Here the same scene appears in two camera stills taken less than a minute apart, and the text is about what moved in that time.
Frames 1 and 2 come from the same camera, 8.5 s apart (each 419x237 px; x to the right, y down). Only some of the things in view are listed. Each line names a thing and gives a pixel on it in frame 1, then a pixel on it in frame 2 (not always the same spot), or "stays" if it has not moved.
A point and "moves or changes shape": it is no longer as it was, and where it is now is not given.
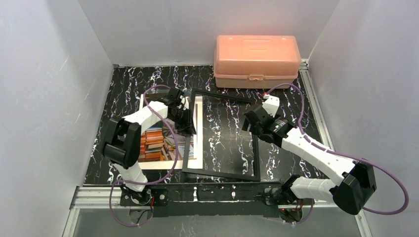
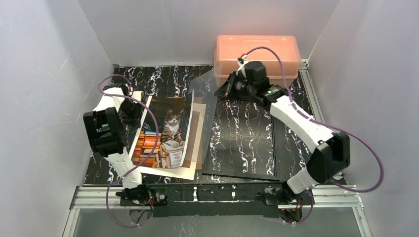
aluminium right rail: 314,103 stays
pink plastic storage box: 249,62 stays
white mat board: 196,163 moves or changes shape
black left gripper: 183,113 -> 131,115
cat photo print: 157,143 moves or changes shape
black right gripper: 257,120 -> 233,86
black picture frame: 188,139 -> 242,141
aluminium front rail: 109,197 stays
